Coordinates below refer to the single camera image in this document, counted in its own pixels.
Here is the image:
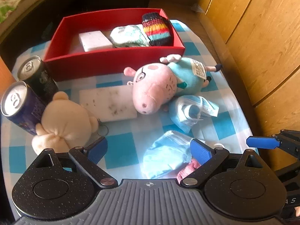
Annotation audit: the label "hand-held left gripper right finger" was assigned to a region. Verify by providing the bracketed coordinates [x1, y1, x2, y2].
[179, 139, 273, 188]

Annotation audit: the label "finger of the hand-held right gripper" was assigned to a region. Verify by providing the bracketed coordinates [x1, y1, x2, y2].
[246, 129, 300, 161]

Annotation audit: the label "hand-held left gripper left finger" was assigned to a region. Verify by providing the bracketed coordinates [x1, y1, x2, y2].
[26, 136, 118, 189]

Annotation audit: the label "pink knitted cloth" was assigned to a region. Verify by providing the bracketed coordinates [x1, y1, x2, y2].
[176, 158, 202, 184]

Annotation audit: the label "puffed blue face mask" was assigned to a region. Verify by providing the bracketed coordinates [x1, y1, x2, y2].
[142, 130, 205, 180]

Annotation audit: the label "cream bear plush toy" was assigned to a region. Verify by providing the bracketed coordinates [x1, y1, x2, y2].
[31, 91, 100, 155]

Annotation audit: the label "stained white sponge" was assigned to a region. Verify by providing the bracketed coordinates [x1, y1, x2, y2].
[79, 86, 138, 122]

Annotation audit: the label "pink pig plush toy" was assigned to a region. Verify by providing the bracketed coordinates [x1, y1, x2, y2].
[123, 54, 223, 115]

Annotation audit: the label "red cardboard box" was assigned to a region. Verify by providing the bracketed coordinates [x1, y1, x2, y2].
[44, 8, 186, 77]

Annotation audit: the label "pale green socks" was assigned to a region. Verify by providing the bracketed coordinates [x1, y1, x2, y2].
[110, 25, 150, 48]

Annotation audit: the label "striped knitted sock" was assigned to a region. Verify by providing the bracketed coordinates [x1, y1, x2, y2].
[142, 13, 175, 47]

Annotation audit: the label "blue white checked cloth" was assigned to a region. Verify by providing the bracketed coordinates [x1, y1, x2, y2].
[0, 20, 259, 185]

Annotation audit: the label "blue drink can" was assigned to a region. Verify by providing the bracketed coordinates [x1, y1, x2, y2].
[0, 81, 48, 136]

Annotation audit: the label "black drink can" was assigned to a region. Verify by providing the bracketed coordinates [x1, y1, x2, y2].
[17, 56, 59, 99]

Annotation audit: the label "yellow wooden wardrobe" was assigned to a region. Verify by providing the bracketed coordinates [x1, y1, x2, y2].
[197, 0, 300, 171]

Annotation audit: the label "crumpled plastic scrap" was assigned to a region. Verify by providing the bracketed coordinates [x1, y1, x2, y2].
[190, 3, 204, 13]

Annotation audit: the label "dark wooden bed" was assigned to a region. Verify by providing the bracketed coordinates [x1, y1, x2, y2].
[0, 0, 79, 64]

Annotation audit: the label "metal key ring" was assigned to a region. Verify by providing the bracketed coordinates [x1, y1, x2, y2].
[97, 119, 109, 137]

